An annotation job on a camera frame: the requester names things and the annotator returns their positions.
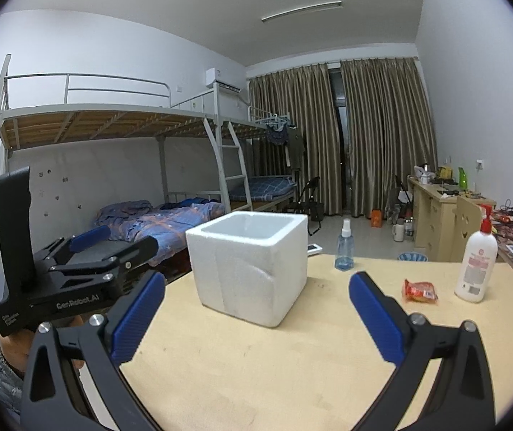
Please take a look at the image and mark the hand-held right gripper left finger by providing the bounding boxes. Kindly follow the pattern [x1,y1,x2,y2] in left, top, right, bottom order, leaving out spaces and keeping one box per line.
[20,270,167,431]

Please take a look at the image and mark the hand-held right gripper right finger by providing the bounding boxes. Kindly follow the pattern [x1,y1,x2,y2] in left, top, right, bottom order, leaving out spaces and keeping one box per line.
[348,270,495,431]

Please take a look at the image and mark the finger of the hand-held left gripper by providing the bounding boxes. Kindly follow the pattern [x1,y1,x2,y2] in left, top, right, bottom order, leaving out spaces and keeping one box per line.
[34,226,112,270]
[49,235,159,295]

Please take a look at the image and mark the white foam box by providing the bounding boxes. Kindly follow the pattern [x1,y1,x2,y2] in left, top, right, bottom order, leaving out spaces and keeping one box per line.
[185,210,309,329]

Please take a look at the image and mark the person's left hand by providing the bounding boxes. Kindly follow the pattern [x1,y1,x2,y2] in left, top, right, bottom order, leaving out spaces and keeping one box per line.
[1,329,38,379]

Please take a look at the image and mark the blue patterned blanket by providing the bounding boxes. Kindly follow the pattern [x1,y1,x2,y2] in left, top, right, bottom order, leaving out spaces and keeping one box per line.
[95,198,227,256]

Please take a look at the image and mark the red snack packet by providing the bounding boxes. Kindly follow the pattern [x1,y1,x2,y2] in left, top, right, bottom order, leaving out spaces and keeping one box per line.
[402,278,439,303]

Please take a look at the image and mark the clear spray bottle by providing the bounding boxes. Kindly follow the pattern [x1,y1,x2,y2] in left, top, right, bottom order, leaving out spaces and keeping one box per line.
[335,218,355,271]

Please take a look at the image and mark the white pump lotion bottle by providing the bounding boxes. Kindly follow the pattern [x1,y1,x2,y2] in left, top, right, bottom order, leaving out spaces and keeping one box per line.
[454,204,500,303]

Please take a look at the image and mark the light wooden desk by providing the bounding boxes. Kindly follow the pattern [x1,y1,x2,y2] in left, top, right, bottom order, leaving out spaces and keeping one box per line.
[407,175,497,263]

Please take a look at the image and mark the white metal bunk bed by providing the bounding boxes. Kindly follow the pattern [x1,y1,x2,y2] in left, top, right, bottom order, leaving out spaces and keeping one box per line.
[0,54,239,279]
[221,103,297,216]

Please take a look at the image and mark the black folding chair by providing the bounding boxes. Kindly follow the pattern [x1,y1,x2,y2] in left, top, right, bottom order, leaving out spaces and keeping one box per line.
[286,176,324,236]
[389,175,414,224]

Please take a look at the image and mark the wooden chair with smiley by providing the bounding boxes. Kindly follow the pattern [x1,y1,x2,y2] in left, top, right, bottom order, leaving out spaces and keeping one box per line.
[456,195,493,261]

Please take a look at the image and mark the white bed ladder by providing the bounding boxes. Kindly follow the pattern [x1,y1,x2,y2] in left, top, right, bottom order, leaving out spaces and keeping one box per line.
[203,119,254,214]

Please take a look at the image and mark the person's jeans leg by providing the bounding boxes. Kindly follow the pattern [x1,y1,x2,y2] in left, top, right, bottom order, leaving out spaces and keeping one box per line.
[0,337,24,414]

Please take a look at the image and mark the blue plaid mattress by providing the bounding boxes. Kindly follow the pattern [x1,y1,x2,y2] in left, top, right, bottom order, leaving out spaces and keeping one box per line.
[228,176,294,203]

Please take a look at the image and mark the brown curtain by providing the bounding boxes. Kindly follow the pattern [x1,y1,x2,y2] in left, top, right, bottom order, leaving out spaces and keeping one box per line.
[248,64,333,216]
[341,56,439,218]

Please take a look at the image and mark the dark hanging clothes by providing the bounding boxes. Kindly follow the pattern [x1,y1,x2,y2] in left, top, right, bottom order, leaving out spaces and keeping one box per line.
[265,123,306,169]

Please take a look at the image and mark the white air conditioner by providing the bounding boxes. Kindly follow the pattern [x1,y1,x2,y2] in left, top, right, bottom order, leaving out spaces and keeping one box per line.
[205,68,243,95]

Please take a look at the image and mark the pale clothes hanger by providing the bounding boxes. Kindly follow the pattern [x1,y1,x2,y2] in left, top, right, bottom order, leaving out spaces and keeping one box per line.
[256,116,291,129]

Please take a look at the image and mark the ceiling tube light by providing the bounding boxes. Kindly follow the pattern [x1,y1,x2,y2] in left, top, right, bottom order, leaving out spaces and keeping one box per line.
[261,1,343,23]

